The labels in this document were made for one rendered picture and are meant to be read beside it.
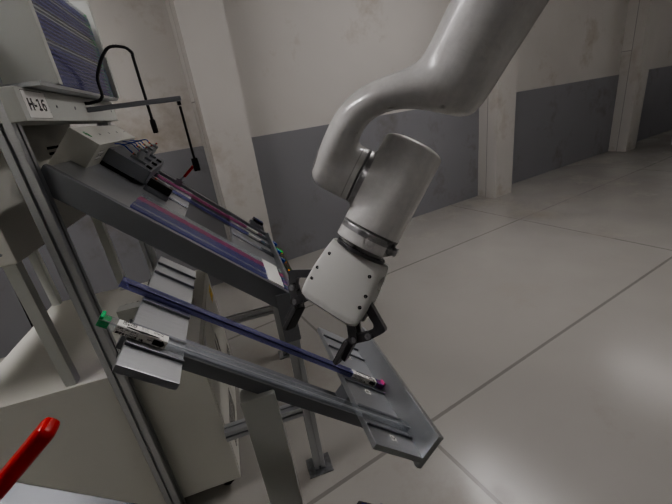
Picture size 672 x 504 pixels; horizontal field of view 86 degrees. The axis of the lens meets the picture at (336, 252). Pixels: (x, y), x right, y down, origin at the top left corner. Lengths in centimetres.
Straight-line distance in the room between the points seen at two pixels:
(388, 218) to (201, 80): 238
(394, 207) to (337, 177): 8
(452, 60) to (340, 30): 311
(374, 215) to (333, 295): 13
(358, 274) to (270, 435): 37
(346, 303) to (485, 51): 34
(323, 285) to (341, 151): 19
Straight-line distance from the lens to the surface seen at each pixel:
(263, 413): 70
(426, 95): 45
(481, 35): 44
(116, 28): 301
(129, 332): 50
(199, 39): 281
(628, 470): 172
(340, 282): 51
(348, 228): 49
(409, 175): 48
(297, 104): 325
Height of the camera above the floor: 126
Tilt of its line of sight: 22 degrees down
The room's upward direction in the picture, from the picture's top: 8 degrees counter-clockwise
